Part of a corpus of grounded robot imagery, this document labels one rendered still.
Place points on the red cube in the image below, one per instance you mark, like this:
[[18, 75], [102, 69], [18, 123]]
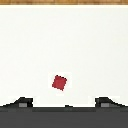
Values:
[[59, 82]]

